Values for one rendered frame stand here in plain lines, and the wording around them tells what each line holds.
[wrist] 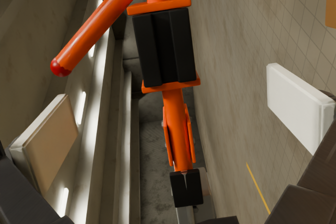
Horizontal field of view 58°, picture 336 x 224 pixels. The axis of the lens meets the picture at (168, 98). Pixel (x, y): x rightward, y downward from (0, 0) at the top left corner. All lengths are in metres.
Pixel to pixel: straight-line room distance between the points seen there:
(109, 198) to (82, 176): 2.30
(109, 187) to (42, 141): 10.22
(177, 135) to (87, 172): 7.80
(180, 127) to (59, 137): 0.17
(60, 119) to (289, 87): 0.13
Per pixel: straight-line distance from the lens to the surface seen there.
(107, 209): 10.02
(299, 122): 0.17
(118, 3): 0.32
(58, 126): 0.18
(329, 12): 0.61
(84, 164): 8.29
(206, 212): 0.39
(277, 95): 0.19
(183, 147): 0.34
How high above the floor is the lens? 1.23
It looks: 1 degrees up
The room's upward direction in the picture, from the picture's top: 98 degrees counter-clockwise
